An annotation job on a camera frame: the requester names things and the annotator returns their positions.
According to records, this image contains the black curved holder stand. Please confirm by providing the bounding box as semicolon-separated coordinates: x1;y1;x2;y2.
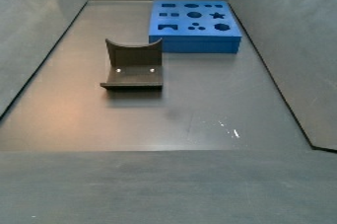
99;39;163;90

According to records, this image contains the blue shape sorter box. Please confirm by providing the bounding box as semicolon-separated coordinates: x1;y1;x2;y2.
149;0;242;53

